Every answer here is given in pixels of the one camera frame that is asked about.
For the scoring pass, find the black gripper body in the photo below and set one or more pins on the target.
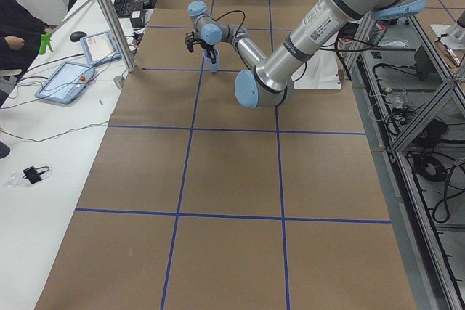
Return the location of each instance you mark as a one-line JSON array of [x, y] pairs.
[[208, 47]]

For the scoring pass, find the brown paper table cover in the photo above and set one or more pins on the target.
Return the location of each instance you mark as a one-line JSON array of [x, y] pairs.
[[194, 202]]

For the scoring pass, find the teach pendant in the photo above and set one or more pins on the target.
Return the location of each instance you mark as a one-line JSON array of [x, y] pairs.
[[100, 48], [66, 83]]

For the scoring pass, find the light blue plastic cup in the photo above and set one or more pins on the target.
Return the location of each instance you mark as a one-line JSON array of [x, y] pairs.
[[212, 67]]

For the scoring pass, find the small black adapter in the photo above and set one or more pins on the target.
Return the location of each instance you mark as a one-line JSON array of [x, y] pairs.
[[34, 174]]

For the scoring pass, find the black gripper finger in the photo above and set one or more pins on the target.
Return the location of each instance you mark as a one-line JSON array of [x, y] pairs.
[[210, 55]]

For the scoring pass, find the far teach pendant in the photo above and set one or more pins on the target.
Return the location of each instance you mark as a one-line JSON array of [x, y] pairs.
[[100, 48]]

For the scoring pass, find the black keyboard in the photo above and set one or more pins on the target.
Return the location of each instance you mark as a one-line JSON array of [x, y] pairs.
[[123, 7]]

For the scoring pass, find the black computer mouse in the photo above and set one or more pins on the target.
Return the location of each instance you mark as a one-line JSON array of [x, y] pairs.
[[77, 36]]

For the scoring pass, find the aluminium frame post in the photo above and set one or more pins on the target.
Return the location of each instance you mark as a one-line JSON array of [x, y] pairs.
[[112, 19]]

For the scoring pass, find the near teach pendant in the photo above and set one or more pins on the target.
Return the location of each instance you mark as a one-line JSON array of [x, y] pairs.
[[66, 83]]

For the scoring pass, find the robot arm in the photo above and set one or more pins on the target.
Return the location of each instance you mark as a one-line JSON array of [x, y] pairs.
[[267, 82]]

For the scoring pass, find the green clamp tool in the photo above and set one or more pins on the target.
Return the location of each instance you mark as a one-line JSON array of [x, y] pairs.
[[45, 43]]

